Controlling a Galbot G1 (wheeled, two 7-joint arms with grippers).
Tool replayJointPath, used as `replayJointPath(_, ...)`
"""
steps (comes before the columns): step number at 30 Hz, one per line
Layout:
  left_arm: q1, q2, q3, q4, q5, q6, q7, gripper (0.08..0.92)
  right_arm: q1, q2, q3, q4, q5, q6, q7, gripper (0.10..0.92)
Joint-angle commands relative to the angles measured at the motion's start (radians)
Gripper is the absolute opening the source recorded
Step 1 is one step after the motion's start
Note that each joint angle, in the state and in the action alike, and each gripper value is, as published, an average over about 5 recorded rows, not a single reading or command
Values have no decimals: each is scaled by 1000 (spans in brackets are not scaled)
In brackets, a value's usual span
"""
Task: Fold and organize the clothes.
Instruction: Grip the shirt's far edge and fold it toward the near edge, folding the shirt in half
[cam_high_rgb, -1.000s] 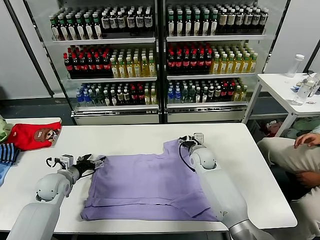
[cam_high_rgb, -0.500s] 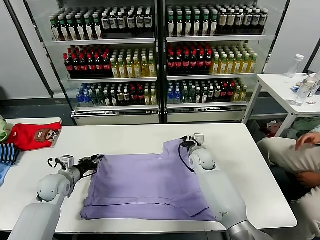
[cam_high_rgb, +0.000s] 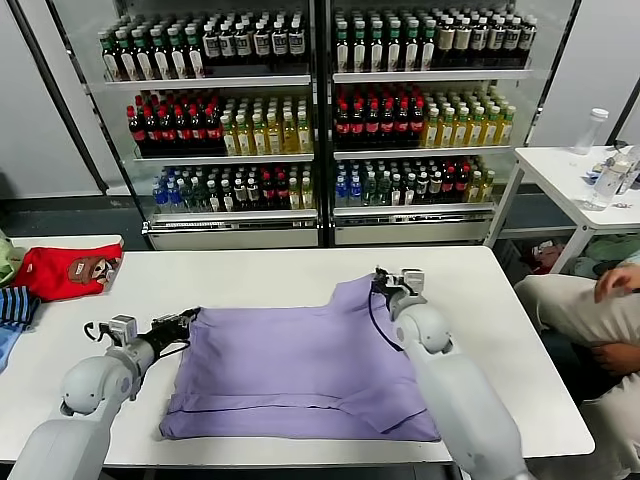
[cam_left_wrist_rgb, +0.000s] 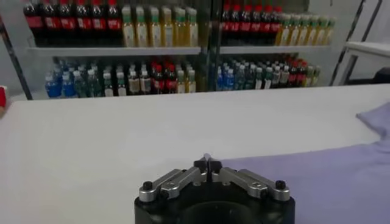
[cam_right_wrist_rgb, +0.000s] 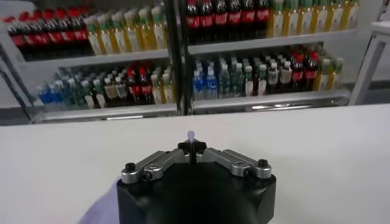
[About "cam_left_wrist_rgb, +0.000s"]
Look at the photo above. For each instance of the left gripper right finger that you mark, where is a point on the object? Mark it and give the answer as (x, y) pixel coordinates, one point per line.
(243, 181)

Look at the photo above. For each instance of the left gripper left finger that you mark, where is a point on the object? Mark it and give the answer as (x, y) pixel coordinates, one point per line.
(176, 182)

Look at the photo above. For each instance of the purple t-shirt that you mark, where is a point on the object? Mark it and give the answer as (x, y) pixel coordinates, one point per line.
(320, 182)

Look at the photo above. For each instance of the small red cap cola bottle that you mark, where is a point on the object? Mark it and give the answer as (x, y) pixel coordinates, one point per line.
(158, 83)
(293, 77)
(171, 82)
(301, 77)

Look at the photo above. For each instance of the small green cap tea bottle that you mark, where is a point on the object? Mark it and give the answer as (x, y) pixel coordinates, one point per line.
(259, 82)
(108, 88)
(121, 87)
(268, 81)

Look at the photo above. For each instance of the small blue water bottle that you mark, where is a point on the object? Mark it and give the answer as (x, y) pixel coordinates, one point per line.
(221, 82)
(230, 81)
(53, 86)
(68, 86)

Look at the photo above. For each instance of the small clear green water bottle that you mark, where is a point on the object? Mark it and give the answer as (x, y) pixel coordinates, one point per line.
(94, 86)
(250, 79)
(239, 80)
(80, 86)

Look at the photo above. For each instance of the small white cap dark bottle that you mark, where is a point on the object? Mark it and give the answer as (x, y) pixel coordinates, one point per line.
(145, 84)
(133, 85)
(285, 77)
(276, 78)

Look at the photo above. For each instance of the white drinks shelf unit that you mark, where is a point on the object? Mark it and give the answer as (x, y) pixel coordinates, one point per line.
(274, 49)
(106, 51)

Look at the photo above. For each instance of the green cap yellow tea bottle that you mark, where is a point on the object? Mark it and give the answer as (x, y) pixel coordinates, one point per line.
(179, 30)
(328, 33)
(294, 33)
(167, 30)
(311, 33)
(320, 33)
(128, 30)
(154, 30)
(141, 30)
(192, 30)
(285, 33)
(303, 33)

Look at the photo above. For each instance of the white side table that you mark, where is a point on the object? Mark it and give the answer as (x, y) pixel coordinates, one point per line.
(365, 47)

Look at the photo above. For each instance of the red shirt with cartoon print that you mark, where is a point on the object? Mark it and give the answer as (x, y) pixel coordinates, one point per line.
(2, 95)

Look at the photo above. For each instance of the black slanted wall post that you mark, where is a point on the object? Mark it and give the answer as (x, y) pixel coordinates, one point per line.
(18, 70)

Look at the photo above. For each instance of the dark slanted wall post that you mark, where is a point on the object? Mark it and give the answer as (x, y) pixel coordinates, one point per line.
(371, 21)

